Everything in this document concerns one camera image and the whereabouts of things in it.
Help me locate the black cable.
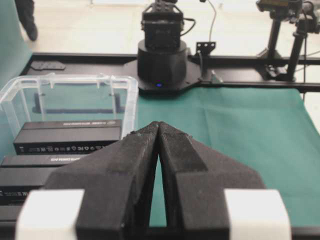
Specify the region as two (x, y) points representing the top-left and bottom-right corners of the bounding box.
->
(199, 0), (218, 42)

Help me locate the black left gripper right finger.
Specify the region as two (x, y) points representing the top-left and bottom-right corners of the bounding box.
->
(158, 122), (266, 240)

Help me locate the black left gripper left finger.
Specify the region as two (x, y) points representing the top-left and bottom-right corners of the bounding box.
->
(44, 121), (159, 240)

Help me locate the clear plastic storage case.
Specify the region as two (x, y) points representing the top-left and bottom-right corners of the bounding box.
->
(0, 73), (139, 157)

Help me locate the black metal table frame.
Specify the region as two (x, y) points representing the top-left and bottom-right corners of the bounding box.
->
(23, 53), (320, 94)

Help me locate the green table cloth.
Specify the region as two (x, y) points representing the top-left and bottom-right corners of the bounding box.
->
(137, 88), (320, 227)

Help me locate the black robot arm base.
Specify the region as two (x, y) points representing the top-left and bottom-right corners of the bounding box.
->
(123, 40), (223, 94)

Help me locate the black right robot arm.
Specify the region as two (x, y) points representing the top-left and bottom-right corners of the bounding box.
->
(141, 0), (184, 50)

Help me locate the black camera stand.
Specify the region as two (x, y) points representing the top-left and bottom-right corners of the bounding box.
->
(255, 0), (320, 82)

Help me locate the black realsense box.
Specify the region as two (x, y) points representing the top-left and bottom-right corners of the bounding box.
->
(13, 119), (122, 155)
(0, 152), (95, 206)

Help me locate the person's dark leg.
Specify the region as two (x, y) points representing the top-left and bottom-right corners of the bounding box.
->
(15, 0), (38, 42)

